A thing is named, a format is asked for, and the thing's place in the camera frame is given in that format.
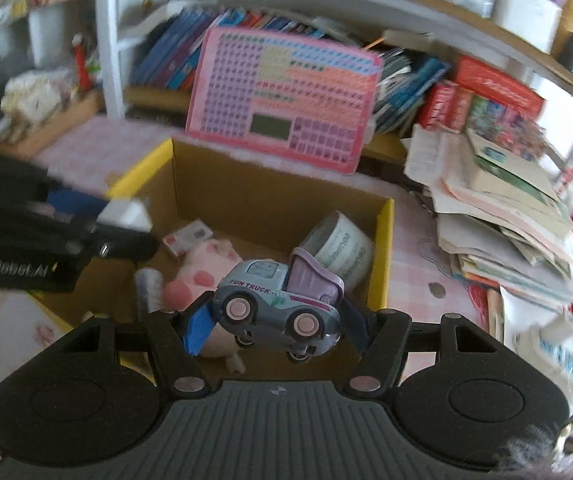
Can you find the colourful puzzle box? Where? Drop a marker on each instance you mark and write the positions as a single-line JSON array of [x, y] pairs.
[[506, 125]]

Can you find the red slim bottle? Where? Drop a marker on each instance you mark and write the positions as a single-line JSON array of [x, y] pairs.
[[82, 65]]

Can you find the white storage box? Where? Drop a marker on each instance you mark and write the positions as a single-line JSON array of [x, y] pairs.
[[526, 10]]

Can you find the pink learning board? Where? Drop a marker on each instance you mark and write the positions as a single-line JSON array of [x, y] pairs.
[[276, 85]]

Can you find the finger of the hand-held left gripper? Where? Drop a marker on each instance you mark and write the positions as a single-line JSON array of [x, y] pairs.
[[126, 247], [74, 202]]

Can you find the small white red box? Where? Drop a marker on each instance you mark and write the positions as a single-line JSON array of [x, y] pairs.
[[186, 237]]

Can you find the printed tape roll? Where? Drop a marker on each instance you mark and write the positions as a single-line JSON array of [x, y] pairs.
[[346, 250]]

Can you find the white bookshelf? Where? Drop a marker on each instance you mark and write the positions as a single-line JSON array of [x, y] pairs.
[[109, 35]]

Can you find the tissue pack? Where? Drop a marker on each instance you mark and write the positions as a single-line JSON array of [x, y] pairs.
[[36, 100]]

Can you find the purple toy truck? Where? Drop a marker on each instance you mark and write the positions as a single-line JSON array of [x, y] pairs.
[[271, 300]]

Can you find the red game box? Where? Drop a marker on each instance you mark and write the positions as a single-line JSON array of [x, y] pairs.
[[491, 85]]

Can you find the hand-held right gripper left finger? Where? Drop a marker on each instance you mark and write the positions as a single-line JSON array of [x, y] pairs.
[[199, 330]]

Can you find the white power strip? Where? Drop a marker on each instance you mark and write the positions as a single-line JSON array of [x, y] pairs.
[[556, 350]]

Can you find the pink plush toy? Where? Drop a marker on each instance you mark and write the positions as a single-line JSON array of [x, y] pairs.
[[201, 265]]

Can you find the pink handheld gadget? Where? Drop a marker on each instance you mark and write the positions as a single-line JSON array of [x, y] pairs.
[[147, 290]]

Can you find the wooden box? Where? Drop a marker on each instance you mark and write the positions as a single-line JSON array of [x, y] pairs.
[[61, 127]]

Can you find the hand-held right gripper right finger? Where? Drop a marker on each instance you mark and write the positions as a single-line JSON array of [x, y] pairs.
[[356, 327]]

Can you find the stack of papers and books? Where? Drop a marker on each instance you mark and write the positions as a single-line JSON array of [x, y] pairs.
[[496, 215]]

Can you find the yellow cardboard box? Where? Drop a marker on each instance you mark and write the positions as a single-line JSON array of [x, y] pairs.
[[246, 190]]

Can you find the row of thin paperback books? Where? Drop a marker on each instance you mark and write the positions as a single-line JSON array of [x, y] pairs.
[[406, 90]]

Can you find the white plastic block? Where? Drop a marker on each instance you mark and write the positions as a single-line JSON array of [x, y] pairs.
[[124, 214]]

